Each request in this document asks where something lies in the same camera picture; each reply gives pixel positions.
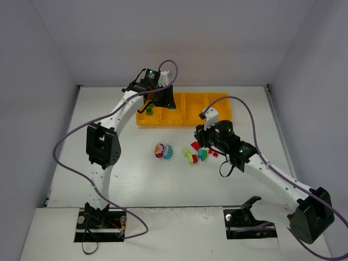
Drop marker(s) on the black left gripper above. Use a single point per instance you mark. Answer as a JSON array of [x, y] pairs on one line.
[[165, 99]]

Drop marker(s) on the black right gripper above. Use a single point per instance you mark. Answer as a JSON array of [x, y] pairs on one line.
[[200, 135]]

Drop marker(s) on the red flower lego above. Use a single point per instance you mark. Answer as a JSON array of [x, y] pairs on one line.
[[159, 150]]

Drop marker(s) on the blue flower lego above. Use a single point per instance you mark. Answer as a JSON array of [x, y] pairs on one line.
[[167, 152]]

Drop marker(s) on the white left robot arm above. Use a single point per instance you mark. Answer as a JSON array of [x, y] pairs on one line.
[[102, 141]]

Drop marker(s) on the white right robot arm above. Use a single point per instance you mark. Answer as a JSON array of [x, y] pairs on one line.
[[311, 208]]

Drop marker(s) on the yellow bin far left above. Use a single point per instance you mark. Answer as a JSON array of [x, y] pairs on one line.
[[142, 119]]

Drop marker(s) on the yellow bin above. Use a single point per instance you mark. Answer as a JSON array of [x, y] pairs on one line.
[[142, 119], [194, 103], [174, 118]]

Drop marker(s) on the green curved lego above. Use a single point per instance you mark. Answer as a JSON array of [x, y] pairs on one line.
[[204, 155]]

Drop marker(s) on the light blue lego brick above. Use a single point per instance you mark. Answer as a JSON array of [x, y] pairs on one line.
[[199, 152]]

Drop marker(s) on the red round lego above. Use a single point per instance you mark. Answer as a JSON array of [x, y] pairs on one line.
[[195, 145]]

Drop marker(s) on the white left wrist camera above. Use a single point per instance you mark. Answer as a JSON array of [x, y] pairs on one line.
[[165, 78]]

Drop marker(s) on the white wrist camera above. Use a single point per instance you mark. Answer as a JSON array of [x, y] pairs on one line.
[[165, 78], [211, 117]]

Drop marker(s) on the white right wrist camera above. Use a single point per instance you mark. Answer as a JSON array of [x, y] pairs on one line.
[[211, 117]]

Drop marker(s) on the aluminium frame rail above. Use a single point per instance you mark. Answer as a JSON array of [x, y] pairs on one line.
[[279, 130]]

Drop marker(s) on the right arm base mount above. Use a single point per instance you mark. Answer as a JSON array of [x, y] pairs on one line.
[[240, 223]]

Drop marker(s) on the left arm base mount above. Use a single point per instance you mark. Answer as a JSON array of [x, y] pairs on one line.
[[100, 226]]

